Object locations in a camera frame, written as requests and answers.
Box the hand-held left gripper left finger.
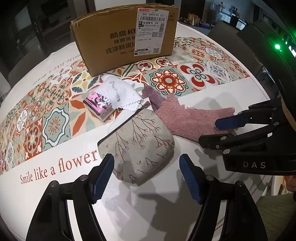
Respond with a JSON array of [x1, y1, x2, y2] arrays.
[[27, 153, 115, 241]]

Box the white lens cloth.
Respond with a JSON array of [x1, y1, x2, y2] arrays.
[[100, 74, 149, 112]]

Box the patterned tile print tablecloth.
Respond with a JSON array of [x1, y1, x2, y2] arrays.
[[0, 22, 281, 241]]

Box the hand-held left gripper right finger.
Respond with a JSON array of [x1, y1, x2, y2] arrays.
[[179, 153, 270, 241]]

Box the olive green fabric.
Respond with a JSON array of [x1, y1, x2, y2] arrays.
[[256, 192, 296, 241]]

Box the orange snack bags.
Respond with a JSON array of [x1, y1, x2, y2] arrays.
[[187, 13, 199, 25]]

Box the pink tissue pack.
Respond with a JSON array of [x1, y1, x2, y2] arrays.
[[83, 91, 114, 122]]

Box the brown cardboard box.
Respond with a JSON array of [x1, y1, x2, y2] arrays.
[[70, 4, 180, 77]]

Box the purple fluffy sock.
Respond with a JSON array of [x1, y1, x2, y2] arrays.
[[142, 84, 238, 137]]

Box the grey branch print pouch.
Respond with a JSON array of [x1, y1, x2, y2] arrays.
[[97, 107, 175, 186]]

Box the grey leather dining chair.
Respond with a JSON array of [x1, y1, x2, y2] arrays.
[[7, 54, 47, 81], [206, 22, 241, 45], [236, 20, 279, 78]]

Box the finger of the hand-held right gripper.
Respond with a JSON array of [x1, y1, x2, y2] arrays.
[[215, 97, 286, 130], [198, 122, 288, 153]]

